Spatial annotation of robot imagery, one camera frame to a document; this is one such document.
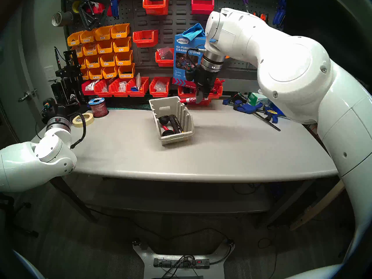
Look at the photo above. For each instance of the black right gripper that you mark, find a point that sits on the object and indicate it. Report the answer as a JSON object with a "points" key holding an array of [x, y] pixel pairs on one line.
{"points": [[207, 79]]}

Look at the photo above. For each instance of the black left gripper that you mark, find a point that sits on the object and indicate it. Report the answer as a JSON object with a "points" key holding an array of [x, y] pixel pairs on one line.
{"points": [[58, 112]]}

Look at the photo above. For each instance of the red Expo marker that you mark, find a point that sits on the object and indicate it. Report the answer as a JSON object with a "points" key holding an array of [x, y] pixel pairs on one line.
{"points": [[189, 100]]}

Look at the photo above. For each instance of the beige plastic storage bin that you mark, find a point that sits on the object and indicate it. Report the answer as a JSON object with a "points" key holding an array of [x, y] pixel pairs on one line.
{"points": [[167, 104]]}

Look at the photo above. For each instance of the blue cleaning cloths box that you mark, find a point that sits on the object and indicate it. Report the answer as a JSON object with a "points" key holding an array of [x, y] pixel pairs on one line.
{"points": [[178, 63]]}

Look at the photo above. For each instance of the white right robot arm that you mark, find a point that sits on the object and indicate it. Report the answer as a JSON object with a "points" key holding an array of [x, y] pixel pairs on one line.
{"points": [[290, 63]]}

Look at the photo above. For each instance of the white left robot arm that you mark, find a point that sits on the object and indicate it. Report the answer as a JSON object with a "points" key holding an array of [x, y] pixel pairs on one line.
{"points": [[23, 165]]}

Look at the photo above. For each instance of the green white Kimtech wipes box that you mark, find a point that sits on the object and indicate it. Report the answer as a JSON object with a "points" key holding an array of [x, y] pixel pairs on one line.
{"points": [[260, 100]]}

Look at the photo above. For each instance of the dark red shelf bin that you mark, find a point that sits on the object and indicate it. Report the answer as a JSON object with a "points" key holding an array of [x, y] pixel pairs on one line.
{"points": [[86, 91]]}

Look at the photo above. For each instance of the black tool rack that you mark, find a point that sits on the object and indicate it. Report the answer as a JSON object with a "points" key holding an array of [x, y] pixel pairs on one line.
{"points": [[59, 89]]}

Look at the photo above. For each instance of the beige masking tape roll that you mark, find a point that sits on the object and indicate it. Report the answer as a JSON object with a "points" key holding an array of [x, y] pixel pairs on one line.
{"points": [[91, 121]]}

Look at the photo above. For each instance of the white plastic parts bag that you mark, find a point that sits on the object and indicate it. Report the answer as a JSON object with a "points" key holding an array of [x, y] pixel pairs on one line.
{"points": [[90, 85]]}

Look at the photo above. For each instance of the orange parts bin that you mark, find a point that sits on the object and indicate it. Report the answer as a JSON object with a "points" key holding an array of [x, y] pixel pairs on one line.
{"points": [[82, 51], [85, 75], [82, 63]]}

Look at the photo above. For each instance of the black press stand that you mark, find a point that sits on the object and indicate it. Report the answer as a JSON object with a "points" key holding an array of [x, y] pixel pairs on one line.
{"points": [[69, 70]]}

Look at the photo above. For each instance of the orange bin labelled M2.5-6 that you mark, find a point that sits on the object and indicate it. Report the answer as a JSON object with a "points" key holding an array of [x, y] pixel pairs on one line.
{"points": [[95, 75]]}

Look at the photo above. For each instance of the black tool with yellow end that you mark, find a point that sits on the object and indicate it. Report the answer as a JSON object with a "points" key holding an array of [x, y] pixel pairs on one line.
{"points": [[175, 124]]}

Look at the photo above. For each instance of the clear plastic parts bag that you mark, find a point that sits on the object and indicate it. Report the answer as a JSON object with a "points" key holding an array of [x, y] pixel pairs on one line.
{"points": [[122, 86], [159, 85]]}

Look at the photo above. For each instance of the red tool with black knobs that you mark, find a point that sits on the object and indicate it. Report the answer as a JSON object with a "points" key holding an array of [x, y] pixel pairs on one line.
{"points": [[163, 119]]}

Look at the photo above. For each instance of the orange bin labelled M3-12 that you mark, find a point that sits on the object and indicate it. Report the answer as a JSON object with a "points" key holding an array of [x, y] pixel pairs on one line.
{"points": [[92, 62]]}

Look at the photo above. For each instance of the orange bin labelled M2.5-5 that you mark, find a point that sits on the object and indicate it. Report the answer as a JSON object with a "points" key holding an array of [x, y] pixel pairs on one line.
{"points": [[110, 73]]}

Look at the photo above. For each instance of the black soldering pen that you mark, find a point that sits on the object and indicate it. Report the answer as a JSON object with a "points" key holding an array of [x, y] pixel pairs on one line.
{"points": [[57, 59]]}

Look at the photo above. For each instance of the green cutting mat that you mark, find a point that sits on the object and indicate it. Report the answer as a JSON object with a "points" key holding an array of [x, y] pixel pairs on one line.
{"points": [[125, 104]]}

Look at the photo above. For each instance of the orange bin labelled M3-8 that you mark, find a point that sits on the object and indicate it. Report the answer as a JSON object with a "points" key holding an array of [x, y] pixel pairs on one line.
{"points": [[107, 61]]}

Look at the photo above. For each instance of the orange bin labelled M4X4X6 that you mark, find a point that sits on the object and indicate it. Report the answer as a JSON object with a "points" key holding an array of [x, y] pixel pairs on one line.
{"points": [[89, 50]]}

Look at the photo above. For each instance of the clear bag of parts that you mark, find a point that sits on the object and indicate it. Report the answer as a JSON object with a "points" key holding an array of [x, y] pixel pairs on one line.
{"points": [[165, 52]]}

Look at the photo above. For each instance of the orange bin labelled HEX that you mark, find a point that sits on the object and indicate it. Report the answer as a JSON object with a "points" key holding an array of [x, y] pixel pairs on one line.
{"points": [[126, 72]]}

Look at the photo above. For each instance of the orange bin labelled M3X5X4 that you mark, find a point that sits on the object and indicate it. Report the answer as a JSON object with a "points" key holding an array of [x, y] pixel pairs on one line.
{"points": [[74, 40]]}

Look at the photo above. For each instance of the orange bin labelled M4-6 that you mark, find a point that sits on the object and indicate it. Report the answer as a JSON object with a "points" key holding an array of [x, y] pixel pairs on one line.
{"points": [[104, 48]]}

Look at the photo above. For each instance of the blue microfibre cloth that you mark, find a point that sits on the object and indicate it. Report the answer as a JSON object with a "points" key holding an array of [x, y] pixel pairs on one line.
{"points": [[193, 31]]}

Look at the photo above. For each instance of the clear bag with leaflet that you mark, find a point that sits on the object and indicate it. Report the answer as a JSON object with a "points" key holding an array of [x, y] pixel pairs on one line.
{"points": [[138, 80]]}

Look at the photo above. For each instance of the orange bin labelled M3-6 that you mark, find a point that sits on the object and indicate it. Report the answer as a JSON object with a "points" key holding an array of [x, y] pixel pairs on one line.
{"points": [[124, 59]]}

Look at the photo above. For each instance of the orange bin labelled M3X8 BAD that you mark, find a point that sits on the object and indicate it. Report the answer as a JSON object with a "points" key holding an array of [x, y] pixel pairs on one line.
{"points": [[87, 38]]}

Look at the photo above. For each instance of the blue bar clamp yellow label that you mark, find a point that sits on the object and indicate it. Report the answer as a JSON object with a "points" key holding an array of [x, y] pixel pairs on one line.
{"points": [[274, 112]]}

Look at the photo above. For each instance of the orange bin labelled M3-4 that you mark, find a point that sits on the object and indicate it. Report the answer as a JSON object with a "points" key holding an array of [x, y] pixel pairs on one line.
{"points": [[122, 46]]}

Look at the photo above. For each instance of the dark grey pegboard panel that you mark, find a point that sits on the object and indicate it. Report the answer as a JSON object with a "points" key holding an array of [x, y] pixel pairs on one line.
{"points": [[180, 22]]}

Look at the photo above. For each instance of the orange bin labelled M3X6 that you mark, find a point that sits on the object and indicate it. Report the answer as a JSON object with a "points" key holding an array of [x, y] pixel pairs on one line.
{"points": [[119, 32]]}

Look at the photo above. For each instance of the dark grey C-clamp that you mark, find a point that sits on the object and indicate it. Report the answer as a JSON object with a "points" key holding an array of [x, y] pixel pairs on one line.
{"points": [[84, 19], [100, 19]]}

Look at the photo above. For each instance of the yellow tape roll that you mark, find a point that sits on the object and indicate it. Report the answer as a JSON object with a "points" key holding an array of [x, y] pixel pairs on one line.
{"points": [[73, 7]]}

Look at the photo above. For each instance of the red tape roll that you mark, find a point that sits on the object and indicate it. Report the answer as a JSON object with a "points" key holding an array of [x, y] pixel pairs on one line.
{"points": [[97, 8]]}

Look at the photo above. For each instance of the black table leg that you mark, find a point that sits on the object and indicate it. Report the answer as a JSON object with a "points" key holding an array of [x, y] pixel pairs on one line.
{"points": [[81, 207]]}

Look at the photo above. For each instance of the black monitor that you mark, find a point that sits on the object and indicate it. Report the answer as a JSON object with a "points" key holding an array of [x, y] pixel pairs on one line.
{"points": [[334, 8]]}

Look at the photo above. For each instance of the black power strip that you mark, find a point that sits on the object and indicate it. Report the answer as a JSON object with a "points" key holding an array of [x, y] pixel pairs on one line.
{"points": [[181, 263]]}

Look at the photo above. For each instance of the white light switch plate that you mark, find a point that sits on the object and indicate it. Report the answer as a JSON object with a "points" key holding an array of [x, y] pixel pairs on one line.
{"points": [[50, 73]]}

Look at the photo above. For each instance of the orange-red wall bin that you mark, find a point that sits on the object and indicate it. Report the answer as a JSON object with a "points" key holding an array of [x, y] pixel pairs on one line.
{"points": [[145, 39], [155, 6], [164, 62]]}

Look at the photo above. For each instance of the grey duct tape roll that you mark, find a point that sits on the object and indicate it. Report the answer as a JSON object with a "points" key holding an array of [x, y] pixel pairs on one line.
{"points": [[62, 19]]}

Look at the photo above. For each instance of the crimson wall bin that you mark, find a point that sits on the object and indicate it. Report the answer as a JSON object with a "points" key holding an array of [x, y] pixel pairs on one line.
{"points": [[200, 5]]}

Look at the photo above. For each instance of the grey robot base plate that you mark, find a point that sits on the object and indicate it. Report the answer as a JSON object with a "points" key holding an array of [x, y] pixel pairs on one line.
{"points": [[146, 268]]}

